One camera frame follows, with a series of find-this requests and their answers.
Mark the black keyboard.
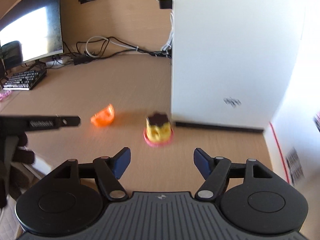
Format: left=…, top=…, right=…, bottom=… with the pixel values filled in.
left=3, top=69, right=47, bottom=90

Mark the white computer case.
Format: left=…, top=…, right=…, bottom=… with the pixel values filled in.
left=171, top=0, right=319, bottom=132

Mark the black desk gadget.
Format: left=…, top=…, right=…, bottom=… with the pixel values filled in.
left=1, top=41, right=23, bottom=70

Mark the orange plastic toy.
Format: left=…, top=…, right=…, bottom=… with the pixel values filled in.
left=90, top=104, right=115, bottom=127

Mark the white coiled cable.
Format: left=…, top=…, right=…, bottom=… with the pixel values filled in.
left=85, top=36, right=139, bottom=57

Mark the yellow duck toy black hat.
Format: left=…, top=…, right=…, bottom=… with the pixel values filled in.
left=143, top=112, right=174, bottom=147

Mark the white cardboard box red print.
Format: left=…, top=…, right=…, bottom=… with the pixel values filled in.
left=264, top=81, right=319, bottom=186

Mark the computer monitor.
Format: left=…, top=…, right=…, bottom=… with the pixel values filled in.
left=1, top=0, right=63, bottom=64

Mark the black cable bundle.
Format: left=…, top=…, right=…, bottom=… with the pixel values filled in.
left=44, top=36, right=173, bottom=67

